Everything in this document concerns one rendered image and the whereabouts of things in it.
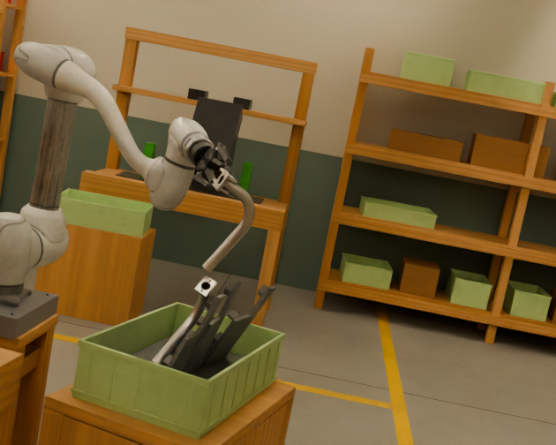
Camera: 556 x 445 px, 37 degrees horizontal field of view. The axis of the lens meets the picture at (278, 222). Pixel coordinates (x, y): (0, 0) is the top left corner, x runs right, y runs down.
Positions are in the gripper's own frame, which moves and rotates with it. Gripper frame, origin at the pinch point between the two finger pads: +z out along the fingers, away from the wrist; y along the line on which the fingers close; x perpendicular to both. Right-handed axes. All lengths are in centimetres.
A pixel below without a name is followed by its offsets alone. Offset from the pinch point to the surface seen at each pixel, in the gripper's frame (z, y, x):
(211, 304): 6.2, -30.7, 17.6
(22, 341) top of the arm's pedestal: -32, -83, -4
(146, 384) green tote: 14, -57, 11
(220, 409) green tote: 20, -53, 33
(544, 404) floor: -141, -30, 391
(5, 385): 2, -80, -16
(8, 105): -550, -135, 100
